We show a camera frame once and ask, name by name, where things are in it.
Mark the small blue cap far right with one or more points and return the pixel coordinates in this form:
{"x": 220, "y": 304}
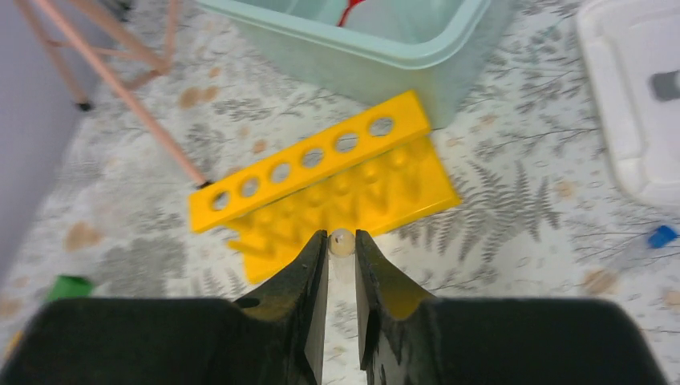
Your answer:
{"x": 661, "y": 237}

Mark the pink perforated music stand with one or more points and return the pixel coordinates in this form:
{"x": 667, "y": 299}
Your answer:
{"x": 54, "y": 30}

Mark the mint green plastic bin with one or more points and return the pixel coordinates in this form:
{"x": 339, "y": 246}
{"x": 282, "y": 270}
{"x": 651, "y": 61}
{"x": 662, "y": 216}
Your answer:
{"x": 375, "y": 50}

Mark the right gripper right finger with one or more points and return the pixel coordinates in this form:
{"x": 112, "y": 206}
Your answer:
{"x": 409, "y": 336}

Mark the clear test tube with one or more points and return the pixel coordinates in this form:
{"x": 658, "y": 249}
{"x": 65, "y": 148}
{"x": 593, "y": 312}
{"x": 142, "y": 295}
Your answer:
{"x": 341, "y": 251}

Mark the white plastic bin lid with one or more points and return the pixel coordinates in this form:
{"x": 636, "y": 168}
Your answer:
{"x": 631, "y": 53}

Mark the yellow test tube rack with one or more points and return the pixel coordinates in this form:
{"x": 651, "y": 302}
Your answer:
{"x": 376, "y": 171}

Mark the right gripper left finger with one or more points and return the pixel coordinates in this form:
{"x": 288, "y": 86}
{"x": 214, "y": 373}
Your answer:
{"x": 274, "y": 334}

